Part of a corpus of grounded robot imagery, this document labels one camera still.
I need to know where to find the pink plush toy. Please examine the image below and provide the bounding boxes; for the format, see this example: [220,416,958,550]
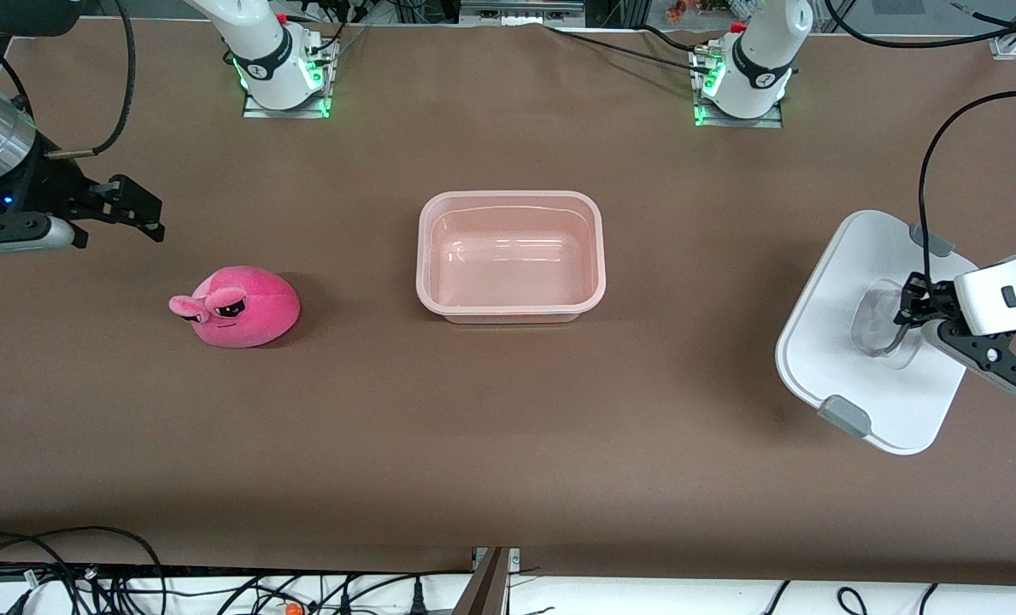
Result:
[168,266,302,349]

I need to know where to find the grey metal equipment frame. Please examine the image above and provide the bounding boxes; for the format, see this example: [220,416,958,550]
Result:
[459,0,587,26]

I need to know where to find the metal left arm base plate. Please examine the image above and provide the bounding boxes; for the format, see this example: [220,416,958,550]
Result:
[691,43,784,129]

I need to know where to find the white box lid grey clips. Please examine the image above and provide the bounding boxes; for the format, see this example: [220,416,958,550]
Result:
[774,209,983,455]

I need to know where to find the black looping floor cable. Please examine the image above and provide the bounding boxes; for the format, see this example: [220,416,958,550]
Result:
[0,525,167,615]

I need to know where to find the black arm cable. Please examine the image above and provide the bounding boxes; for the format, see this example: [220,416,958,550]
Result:
[824,0,1016,283]
[46,0,137,159]

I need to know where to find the pink translucent plastic box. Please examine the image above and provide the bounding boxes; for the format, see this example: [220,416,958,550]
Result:
[415,190,608,325]

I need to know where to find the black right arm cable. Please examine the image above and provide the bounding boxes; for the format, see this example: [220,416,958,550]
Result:
[46,0,137,159]

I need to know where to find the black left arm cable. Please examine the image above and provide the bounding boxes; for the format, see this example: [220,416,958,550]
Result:
[824,0,1016,283]

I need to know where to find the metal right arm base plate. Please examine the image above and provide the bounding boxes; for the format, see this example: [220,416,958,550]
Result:
[243,34,339,119]

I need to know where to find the aluminium profile beam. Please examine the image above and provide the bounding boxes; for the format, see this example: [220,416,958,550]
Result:
[452,547,521,615]

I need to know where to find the black cable across table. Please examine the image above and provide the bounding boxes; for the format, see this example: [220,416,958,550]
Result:
[544,24,718,73]

